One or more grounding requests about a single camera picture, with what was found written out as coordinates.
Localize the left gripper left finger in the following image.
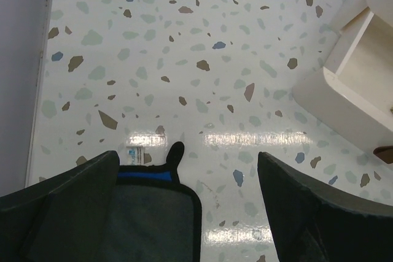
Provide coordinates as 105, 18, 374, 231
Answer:
1, 151, 120, 261

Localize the black mat with blue trim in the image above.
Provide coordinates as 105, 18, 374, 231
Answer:
94, 141, 202, 262

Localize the cream drawer cabinet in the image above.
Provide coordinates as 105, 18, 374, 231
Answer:
326, 0, 392, 144

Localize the cream bottom drawer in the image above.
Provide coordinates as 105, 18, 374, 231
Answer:
292, 9, 392, 164

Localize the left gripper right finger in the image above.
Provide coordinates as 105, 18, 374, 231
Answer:
257, 152, 392, 261

